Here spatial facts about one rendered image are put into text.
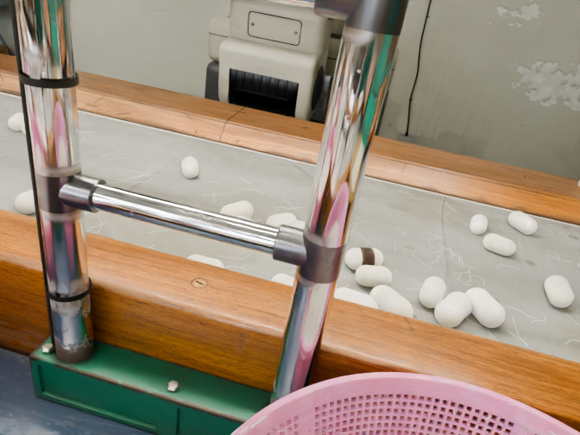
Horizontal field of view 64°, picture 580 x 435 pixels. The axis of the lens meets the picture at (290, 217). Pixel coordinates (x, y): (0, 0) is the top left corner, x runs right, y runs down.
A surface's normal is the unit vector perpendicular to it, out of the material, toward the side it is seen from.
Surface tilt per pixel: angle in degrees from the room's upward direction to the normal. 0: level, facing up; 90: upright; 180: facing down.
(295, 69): 98
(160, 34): 90
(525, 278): 0
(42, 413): 0
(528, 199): 45
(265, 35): 98
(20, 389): 0
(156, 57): 90
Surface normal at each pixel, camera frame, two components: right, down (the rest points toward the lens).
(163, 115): -0.04, -0.30
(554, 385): 0.15, -0.87
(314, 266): -0.36, 0.40
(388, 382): 0.21, 0.25
